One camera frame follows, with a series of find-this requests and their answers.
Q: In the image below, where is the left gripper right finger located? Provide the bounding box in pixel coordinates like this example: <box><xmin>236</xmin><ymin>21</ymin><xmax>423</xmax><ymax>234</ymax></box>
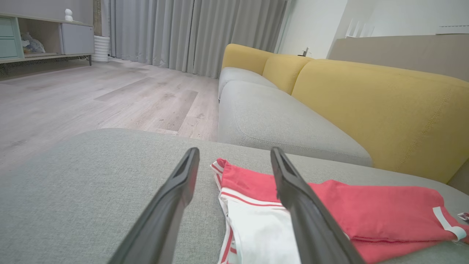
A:
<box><xmin>270</xmin><ymin>147</ymin><xmax>367</xmax><ymax>264</ymax></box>

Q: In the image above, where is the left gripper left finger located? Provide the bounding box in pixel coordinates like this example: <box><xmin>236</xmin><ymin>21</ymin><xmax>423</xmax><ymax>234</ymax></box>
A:
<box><xmin>108</xmin><ymin>147</ymin><xmax>200</xmax><ymax>264</ymax></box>

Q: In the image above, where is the red Bulls basketball jersey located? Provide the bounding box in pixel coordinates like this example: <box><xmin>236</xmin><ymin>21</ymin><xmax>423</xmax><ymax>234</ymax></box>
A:
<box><xmin>210</xmin><ymin>158</ymin><xmax>469</xmax><ymax>264</ymax></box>

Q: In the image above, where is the yellow sofa back cushion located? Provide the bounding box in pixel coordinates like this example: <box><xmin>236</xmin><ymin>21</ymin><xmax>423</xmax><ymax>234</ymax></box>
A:
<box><xmin>262</xmin><ymin>54</ymin><xmax>315</xmax><ymax>95</ymax></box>
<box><xmin>222</xmin><ymin>43</ymin><xmax>276</xmax><ymax>76</ymax></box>
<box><xmin>291</xmin><ymin>59</ymin><xmax>469</xmax><ymax>184</ymax></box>

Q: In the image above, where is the white ribbed cylinder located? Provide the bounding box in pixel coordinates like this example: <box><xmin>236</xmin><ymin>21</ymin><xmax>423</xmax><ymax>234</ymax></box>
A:
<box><xmin>91</xmin><ymin>35</ymin><xmax>111</xmax><ymax>63</ymax></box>

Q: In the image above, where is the grey pleated curtain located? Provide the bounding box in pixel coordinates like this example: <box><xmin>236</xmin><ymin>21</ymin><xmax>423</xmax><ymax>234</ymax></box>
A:
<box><xmin>106</xmin><ymin>0</ymin><xmax>291</xmax><ymax>79</ymax></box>

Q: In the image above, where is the beige low partition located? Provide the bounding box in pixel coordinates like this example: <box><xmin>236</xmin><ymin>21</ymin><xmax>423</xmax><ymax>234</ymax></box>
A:
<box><xmin>327</xmin><ymin>34</ymin><xmax>469</xmax><ymax>82</ymax></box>

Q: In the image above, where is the low grey media cabinet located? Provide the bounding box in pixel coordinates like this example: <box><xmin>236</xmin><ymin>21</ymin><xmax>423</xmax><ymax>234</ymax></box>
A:
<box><xmin>0</xmin><ymin>12</ymin><xmax>95</xmax><ymax>67</ymax></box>

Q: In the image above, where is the crumpled bag in cabinet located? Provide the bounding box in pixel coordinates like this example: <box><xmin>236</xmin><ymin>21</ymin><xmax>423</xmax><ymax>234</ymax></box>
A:
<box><xmin>21</xmin><ymin>32</ymin><xmax>47</xmax><ymax>55</ymax></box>

